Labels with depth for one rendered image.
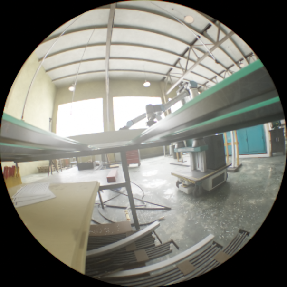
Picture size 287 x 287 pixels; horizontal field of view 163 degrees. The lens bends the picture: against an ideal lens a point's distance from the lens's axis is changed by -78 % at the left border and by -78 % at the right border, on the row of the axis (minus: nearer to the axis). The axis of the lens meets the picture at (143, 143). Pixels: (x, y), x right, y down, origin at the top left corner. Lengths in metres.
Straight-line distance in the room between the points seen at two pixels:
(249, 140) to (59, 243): 4.20
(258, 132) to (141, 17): 8.16
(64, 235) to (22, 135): 0.20
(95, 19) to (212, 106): 7.94
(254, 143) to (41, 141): 4.20
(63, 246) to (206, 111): 0.32
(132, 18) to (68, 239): 8.04
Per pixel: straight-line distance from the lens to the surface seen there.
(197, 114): 0.17
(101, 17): 7.91
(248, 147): 4.15
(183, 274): 0.49
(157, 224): 0.63
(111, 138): 0.66
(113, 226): 0.77
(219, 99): 0.15
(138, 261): 0.52
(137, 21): 8.01
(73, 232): 0.25
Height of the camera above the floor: 0.79
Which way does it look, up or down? 3 degrees up
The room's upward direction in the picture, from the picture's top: 8 degrees counter-clockwise
